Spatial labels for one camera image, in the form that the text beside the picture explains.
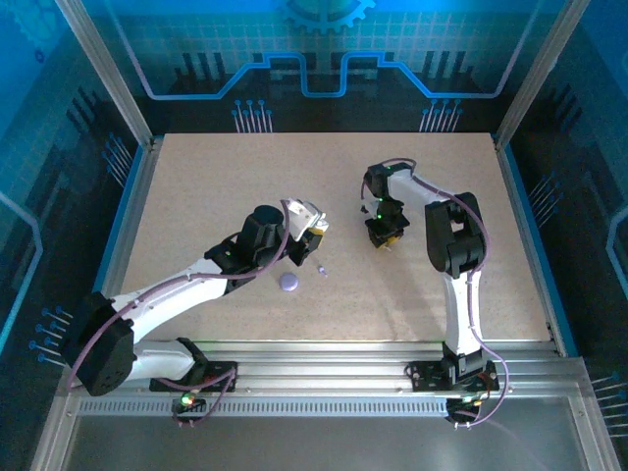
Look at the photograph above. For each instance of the purple earbud charging case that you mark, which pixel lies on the purple earbud charging case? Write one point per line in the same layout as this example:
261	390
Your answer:
288	282

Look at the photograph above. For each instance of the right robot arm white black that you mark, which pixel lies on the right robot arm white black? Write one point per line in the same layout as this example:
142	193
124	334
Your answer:
461	314

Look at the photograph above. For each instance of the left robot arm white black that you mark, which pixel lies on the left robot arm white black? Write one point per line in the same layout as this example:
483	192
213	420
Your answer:
167	299

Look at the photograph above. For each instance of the blue table edge strip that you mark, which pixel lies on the blue table edge strip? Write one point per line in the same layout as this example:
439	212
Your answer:
540	245
112	245

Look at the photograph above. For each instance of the small black controller board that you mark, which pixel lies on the small black controller board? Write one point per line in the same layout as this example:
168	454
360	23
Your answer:
463	409
189	404

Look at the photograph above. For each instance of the grey metal sheet panel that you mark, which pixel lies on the grey metal sheet panel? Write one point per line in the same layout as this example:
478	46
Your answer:
319	446

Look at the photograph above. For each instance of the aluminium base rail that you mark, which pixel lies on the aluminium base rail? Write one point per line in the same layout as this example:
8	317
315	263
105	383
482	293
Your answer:
319	363

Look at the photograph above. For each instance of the aluminium side frame rail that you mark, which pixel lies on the aluminium side frame rail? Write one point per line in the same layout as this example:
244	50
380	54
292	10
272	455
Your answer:
141	196
530	245

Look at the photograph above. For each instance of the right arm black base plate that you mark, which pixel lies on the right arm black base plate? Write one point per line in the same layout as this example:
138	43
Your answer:
424	377

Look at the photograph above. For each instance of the aluminium frame post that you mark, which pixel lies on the aluminium frame post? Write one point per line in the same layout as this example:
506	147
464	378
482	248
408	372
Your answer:
539	73
113	78

